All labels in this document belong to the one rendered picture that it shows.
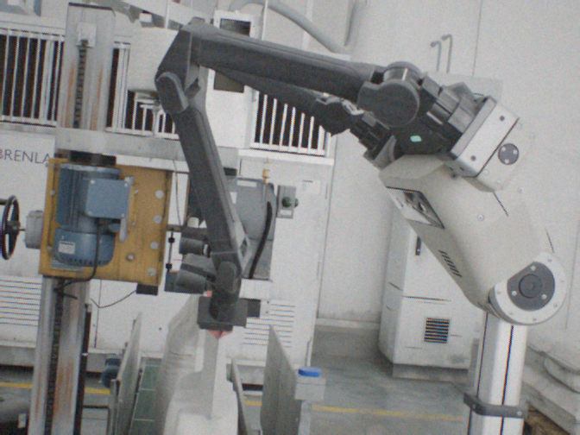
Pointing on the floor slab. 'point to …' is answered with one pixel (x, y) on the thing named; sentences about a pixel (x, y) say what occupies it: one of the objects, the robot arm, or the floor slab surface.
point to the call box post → (304, 417)
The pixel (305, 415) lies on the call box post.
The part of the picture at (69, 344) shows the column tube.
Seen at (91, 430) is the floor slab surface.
